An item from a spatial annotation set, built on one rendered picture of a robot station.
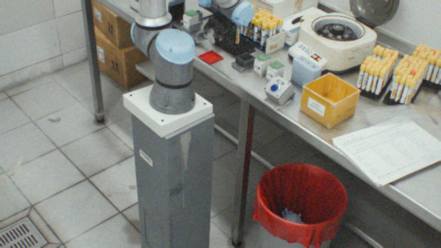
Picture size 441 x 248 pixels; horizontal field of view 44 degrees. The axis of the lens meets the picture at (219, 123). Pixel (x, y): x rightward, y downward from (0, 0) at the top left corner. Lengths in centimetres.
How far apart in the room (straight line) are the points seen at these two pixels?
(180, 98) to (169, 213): 44
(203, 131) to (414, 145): 66
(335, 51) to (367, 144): 42
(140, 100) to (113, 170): 115
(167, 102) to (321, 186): 86
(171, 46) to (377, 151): 69
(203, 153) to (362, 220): 82
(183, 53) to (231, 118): 118
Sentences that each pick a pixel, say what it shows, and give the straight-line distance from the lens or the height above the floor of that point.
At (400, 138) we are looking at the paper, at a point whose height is 89.
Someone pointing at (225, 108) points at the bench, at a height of 27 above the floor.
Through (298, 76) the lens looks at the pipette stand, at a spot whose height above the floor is 92.
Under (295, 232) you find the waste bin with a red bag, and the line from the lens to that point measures 210.
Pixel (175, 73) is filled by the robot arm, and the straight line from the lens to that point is 167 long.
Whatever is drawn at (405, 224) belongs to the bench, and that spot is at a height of 27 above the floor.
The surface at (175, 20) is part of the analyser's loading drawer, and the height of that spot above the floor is 92.
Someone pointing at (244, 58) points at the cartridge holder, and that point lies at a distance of 207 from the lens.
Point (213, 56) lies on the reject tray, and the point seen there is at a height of 88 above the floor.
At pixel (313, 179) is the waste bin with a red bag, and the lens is 232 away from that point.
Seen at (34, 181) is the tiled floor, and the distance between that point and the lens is 292.
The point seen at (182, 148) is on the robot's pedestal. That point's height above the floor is 80.
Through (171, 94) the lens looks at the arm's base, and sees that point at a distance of 171.
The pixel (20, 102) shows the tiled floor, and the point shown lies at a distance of 348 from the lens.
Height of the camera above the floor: 197
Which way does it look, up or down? 38 degrees down
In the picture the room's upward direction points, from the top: 3 degrees clockwise
